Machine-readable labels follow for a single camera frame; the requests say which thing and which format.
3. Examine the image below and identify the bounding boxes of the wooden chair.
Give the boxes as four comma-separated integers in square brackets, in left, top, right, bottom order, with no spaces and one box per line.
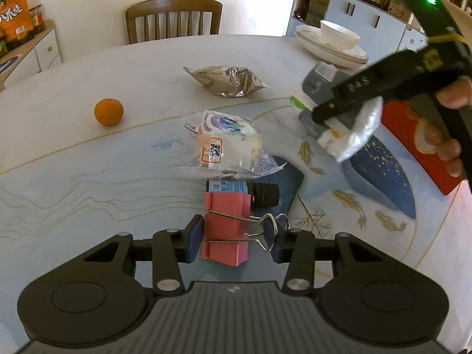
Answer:
[125,0,223,45]

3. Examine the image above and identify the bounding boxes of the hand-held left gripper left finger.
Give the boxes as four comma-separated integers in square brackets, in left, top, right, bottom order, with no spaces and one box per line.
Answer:
[79,216,204,297]

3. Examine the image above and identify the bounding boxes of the red binder clip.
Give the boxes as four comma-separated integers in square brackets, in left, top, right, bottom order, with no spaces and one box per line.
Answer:
[201,192,290,267]

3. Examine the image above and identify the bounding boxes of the orange snack bag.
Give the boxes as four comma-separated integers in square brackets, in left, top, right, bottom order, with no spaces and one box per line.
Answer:
[0,0,35,42]

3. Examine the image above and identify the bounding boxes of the white bowl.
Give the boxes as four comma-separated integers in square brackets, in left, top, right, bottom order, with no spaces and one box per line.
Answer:
[320,19,363,50]

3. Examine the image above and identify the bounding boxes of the black round dish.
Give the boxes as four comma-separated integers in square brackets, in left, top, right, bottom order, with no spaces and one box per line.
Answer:
[0,56,21,73]

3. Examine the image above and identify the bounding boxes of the white patterned desktop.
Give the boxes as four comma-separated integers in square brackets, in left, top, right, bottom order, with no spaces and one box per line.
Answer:
[0,33,472,354]

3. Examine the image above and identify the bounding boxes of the white plate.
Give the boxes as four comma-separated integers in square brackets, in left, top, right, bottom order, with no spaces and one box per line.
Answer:
[299,35,369,69]
[295,25,369,63]

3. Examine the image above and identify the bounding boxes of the white sideboard cabinet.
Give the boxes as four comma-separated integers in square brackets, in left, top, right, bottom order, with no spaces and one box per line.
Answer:
[0,20,63,91]

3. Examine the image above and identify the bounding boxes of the clear bread packet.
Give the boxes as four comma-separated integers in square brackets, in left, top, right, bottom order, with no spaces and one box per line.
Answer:
[173,109,286,178]

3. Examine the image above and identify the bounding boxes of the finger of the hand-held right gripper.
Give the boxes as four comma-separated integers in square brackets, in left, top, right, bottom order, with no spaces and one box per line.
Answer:
[313,67,384,124]

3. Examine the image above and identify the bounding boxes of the silver foil snack packet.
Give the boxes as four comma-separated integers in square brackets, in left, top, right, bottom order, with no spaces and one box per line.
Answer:
[183,65,271,97]

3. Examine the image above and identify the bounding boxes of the orange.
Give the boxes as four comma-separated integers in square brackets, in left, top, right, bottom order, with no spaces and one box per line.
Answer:
[94,98,124,126]

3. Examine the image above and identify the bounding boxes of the grey wall cabinet unit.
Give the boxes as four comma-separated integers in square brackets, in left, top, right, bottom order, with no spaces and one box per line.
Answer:
[286,0,472,56]

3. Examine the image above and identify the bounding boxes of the cardboard carton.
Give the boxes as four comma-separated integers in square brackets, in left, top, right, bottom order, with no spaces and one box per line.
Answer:
[306,0,331,26]

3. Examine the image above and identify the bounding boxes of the small blue bottle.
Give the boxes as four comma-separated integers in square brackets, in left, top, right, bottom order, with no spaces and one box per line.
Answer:
[206,179,281,207]

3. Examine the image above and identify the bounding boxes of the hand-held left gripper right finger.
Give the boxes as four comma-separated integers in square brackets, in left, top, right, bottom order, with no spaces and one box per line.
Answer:
[271,229,395,297]

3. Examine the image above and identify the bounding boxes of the person's right hand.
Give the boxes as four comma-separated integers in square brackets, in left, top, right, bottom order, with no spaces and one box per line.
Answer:
[415,76,472,178]

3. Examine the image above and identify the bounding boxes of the red cardboard box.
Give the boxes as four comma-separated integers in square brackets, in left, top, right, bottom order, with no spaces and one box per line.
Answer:
[380,101,463,196]

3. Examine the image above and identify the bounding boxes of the glass jar red lid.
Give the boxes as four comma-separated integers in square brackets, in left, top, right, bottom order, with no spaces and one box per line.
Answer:
[29,4,47,32]

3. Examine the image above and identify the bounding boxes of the grey white tissue pack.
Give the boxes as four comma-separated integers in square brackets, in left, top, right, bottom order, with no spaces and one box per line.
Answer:
[291,62,384,163]

